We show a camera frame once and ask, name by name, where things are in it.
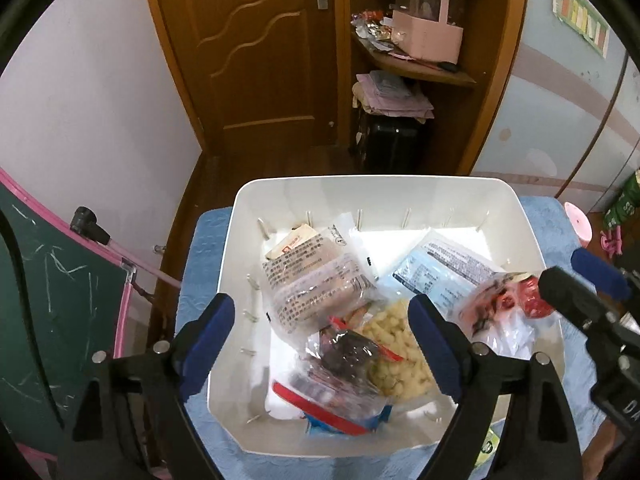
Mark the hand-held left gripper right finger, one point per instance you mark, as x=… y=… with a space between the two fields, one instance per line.
x=430 y=345

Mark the pink easel rod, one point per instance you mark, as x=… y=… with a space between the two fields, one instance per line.
x=145 y=265

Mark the pile of folded cloths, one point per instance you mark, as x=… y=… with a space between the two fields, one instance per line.
x=390 y=95

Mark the wooden corner shelf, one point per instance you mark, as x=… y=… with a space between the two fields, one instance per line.
x=495 y=85

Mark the pink basket with clear lid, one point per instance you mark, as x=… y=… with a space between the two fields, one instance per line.
x=425 y=40

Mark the blue table mat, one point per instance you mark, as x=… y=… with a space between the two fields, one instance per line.
x=200 y=270

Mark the clear packet with red print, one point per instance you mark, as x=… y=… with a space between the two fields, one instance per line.
x=495 y=305

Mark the clear packet of dark snacks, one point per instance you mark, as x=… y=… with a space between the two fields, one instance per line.
x=350 y=355

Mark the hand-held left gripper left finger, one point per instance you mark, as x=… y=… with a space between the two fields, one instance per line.
x=210 y=340

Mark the brown wooden door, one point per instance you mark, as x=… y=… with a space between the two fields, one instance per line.
x=260 y=60

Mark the black suitcase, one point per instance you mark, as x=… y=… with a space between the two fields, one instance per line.
x=390 y=140

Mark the green bag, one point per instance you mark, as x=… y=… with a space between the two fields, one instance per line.
x=625 y=200

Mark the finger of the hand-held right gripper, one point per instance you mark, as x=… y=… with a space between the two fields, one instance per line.
x=565 y=290
x=600 y=275

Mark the blue white snack packet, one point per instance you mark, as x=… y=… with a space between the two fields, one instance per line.
x=440 y=270

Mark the small green packet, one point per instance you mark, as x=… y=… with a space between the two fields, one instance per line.
x=487 y=447

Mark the red and blue packet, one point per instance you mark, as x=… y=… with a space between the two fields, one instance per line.
x=300 y=400

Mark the pink round object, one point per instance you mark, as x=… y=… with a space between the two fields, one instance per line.
x=577 y=225

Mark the small black object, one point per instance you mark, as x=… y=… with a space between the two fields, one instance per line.
x=448 y=67

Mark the clear packet with black print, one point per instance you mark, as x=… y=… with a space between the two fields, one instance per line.
x=320 y=300

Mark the pile of shiny wrappers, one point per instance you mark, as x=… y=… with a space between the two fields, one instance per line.
x=372 y=25

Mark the clear macaroni snack packet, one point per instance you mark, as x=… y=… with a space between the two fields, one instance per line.
x=395 y=360

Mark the pale blue wardrobe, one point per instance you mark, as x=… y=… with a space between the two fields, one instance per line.
x=550 y=110

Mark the white plastic bin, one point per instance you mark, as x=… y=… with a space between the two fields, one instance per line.
x=300 y=195

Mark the black easel clamp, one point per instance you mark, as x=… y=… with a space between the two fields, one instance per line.
x=85 y=222

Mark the wall poster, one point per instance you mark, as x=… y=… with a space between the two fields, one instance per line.
x=580 y=10

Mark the green chalkboard with pink frame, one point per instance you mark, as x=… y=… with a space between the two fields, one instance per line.
x=45 y=310

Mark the small pink toy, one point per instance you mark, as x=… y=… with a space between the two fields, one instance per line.
x=612 y=242

